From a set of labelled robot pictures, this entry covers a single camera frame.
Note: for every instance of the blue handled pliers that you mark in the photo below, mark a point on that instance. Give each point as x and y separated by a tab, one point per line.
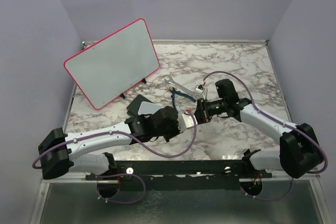
174	93

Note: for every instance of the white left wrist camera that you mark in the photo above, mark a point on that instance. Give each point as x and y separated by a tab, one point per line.
186	121

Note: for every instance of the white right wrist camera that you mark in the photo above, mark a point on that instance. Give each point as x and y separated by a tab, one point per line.
201	92

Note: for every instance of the black front mounting rail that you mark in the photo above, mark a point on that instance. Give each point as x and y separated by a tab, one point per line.
181	175

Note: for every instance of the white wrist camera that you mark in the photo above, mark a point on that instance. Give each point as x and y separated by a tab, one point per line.
186	121
201	92

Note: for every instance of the silver open-end wrench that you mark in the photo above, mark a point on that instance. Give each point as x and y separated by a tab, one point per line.
170	81

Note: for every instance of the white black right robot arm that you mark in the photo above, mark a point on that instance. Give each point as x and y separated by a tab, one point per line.
298	150

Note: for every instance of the pink framed whiteboard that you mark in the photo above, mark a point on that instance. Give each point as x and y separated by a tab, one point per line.
108	68

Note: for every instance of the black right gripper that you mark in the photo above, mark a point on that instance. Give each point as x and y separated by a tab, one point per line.
203	116

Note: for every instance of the aluminium table edge frame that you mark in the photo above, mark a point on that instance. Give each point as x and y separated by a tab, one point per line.
248	65

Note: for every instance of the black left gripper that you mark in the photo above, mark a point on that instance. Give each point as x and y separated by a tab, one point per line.
167	137

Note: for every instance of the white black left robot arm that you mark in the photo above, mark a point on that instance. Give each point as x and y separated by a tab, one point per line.
60	153

